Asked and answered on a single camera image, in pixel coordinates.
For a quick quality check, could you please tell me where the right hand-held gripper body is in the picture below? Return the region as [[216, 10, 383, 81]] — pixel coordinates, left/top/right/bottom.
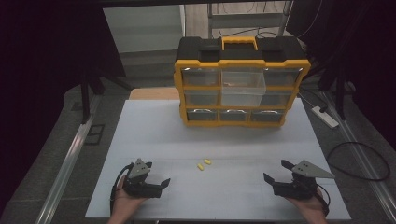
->
[[272, 159, 336, 201]]

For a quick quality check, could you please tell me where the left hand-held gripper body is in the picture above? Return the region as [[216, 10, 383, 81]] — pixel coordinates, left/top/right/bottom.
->
[[122, 158, 163, 199]]

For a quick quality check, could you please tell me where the clear plastic drawer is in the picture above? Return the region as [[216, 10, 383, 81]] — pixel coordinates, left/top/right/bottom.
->
[[220, 68, 268, 107]]

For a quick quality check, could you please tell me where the person's left hand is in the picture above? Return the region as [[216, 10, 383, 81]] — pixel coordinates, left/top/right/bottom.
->
[[109, 175, 149, 219]]

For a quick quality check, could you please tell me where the person's right hand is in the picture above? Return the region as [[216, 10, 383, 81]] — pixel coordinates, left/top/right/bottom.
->
[[285, 188, 329, 222]]

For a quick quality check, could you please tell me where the white power strip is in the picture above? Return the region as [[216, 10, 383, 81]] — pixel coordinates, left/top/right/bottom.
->
[[311, 105, 340, 130]]

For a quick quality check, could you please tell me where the dark floor socket plate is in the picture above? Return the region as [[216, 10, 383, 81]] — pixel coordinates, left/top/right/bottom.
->
[[84, 123, 106, 146]]

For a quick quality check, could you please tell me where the wooden board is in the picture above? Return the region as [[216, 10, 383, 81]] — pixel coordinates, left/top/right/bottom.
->
[[128, 86, 181, 101]]

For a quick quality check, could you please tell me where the black stand leg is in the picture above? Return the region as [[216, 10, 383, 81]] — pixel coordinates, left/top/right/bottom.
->
[[317, 70, 357, 121], [79, 70, 107, 124]]

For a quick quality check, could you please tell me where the set of small transparent drawers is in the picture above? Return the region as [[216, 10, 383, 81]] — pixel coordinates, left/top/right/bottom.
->
[[180, 66, 302, 123]]

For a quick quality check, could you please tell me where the yellow and black organizer case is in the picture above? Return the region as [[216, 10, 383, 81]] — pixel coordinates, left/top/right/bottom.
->
[[173, 35, 312, 128]]

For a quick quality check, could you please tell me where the dark curtain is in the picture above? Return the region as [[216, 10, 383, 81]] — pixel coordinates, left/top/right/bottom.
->
[[285, 0, 396, 150], [0, 0, 127, 216]]

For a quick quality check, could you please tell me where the grey panel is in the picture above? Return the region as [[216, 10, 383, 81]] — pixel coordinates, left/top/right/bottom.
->
[[103, 4, 185, 54]]

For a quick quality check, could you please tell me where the left hand-held gripper black cable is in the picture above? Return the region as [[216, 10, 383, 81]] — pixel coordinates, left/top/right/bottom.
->
[[109, 163, 133, 217]]

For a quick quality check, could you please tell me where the hand-held gripper black cable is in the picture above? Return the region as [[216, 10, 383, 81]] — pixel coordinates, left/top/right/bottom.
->
[[315, 182, 332, 217], [109, 163, 133, 217]]

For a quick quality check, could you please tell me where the right hand-held gripper black cable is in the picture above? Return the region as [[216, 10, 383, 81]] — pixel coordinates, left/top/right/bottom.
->
[[315, 182, 332, 217]]

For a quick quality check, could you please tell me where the black looped floor cable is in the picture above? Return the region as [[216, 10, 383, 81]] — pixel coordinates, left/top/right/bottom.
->
[[325, 141, 391, 183]]

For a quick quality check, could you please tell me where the metal floor rail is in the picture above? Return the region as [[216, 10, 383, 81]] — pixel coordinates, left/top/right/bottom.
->
[[35, 92, 103, 224], [321, 91, 396, 220]]

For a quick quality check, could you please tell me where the metal rack frame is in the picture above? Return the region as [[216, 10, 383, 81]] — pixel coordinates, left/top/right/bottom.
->
[[207, 0, 294, 39]]

